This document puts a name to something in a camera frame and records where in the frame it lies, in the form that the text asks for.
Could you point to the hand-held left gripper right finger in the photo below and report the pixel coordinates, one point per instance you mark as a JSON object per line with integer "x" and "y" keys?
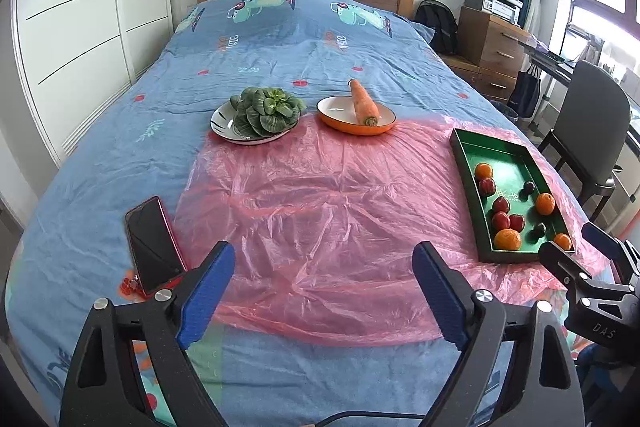
{"x": 440, "y": 292}

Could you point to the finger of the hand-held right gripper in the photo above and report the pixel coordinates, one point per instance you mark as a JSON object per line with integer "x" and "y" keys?
{"x": 600, "y": 234}
{"x": 562, "y": 259}

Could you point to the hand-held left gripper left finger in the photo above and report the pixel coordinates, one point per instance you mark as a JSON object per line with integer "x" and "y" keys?
{"x": 207, "y": 292}

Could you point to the dark plum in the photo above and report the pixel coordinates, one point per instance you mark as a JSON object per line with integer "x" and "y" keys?
{"x": 528, "y": 188}
{"x": 538, "y": 231}

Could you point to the red apple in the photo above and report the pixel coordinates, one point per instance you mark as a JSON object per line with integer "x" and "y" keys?
{"x": 487, "y": 186}
{"x": 517, "y": 222}
{"x": 500, "y": 221}
{"x": 501, "y": 205}

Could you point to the large orange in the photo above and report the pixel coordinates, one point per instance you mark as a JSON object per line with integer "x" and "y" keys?
{"x": 507, "y": 239}

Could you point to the small orange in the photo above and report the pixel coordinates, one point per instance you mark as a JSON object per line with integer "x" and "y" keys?
{"x": 483, "y": 170}

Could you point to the green tray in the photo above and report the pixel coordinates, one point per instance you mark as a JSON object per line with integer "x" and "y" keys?
{"x": 500, "y": 157}

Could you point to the red smartphone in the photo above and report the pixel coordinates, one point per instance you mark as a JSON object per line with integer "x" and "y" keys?
{"x": 150, "y": 242}

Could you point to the red phone charm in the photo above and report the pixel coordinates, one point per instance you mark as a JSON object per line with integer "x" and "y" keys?
{"x": 130, "y": 285}

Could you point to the dark chair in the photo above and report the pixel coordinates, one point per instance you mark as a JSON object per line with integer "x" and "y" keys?
{"x": 590, "y": 107}

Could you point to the pink plastic sheet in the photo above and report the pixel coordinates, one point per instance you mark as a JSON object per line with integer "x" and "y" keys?
{"x": 325, "y": 207}

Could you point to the dark tote bag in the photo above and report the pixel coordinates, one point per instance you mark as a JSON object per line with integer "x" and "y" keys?
{"x": 525, "y": 94}

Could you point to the white plate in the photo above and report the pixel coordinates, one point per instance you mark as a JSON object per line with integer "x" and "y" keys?
{"x": 222, "y": 119}

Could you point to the desk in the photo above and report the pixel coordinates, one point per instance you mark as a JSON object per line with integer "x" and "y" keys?
{"x": 550, "y": 59}

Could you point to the green bok choy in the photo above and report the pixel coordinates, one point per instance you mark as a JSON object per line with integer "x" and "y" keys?
{"x": 267, "y": 109}

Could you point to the carrot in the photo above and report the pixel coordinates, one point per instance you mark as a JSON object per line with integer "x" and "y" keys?
{"x": 364, "y": 104}

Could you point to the orange oval dish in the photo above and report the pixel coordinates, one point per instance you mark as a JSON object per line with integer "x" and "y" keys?
{"x": 335, "y": 112}

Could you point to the wooden dresser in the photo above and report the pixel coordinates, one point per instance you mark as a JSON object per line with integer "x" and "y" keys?
{"x": 490, "y": 42}

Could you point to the black backpack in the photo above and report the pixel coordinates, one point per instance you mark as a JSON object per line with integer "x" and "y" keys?
{"x": 437, "y": 24}

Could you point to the white wardrobe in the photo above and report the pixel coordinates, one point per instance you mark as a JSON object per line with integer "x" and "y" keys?
{"x": 75, "y": 7}

